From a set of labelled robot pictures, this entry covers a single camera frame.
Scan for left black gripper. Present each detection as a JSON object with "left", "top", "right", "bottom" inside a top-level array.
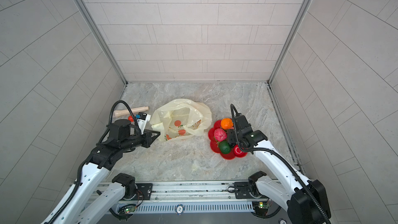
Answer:
[{"left": 121, "top": 129, "right": 163, "bottom": 152}]

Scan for orange fruit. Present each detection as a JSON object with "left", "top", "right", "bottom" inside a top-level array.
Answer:
[{"left": 220, "top": 118, "right": 234, "bottom": 130}]

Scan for green avocado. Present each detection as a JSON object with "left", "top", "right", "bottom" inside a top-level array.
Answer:
[{"left": 218, "top": 141, "right": 231, "bottom": 155}]

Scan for cream plastic bag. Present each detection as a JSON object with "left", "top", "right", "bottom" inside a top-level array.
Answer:
[{"left": 150, "top": 99, "right": 212, "bottom": 141}]

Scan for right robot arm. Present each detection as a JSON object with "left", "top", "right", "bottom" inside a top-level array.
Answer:
[{"left": 232, "top": 113, "right": 331, "bottom": 224}]

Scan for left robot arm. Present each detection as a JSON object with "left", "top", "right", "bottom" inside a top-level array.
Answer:
[{"left": 44, "top": 119, "right": 161, "bottom": 224}]

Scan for red flower-shaped bowl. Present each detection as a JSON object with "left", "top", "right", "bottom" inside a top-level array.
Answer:
[{"left": 208, "top": 120, "right": 247, "bottom": 160}]

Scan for wooden rolling pin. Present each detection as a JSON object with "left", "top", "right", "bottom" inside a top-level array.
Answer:
[{"left": 113, "top": 106, "right": 149, "bottom": 117}]

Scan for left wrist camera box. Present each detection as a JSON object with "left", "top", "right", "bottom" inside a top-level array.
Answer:
[{"left": 135, "top": 112, "right": 151, "bottom": 135}]

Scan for black corrugated cable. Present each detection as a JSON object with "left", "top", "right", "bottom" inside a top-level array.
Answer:
[{"left": 97, "top": 100, "right": 142, "bottom": 145}]

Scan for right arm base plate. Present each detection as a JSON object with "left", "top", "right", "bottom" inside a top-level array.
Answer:
[{"left": 233, "top": 181, "right": 259, "bottom": 199}]

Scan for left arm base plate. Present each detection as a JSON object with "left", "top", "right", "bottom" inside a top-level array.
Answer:
[{"left": 122, "top": 183, "right": 153, "bottom": 201}]

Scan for aluminium mounting rail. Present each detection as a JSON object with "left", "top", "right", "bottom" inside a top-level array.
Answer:
[{"left": 83, "top": 178, "right": 321, "bottom": 204}]

